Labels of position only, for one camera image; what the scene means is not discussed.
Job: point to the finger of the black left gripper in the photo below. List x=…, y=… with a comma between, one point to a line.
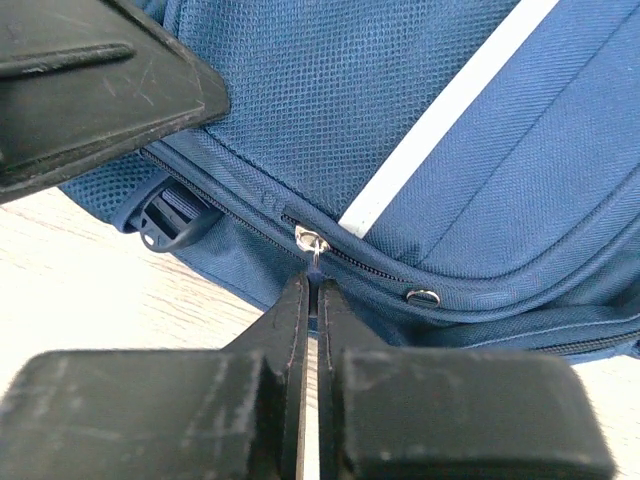
x=84, y=82

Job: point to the navy blue student backpack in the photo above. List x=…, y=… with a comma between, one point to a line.
x=466, y=171

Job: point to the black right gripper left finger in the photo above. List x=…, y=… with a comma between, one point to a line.
x=233, y=413

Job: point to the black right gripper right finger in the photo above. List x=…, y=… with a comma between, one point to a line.
x=388, y=412

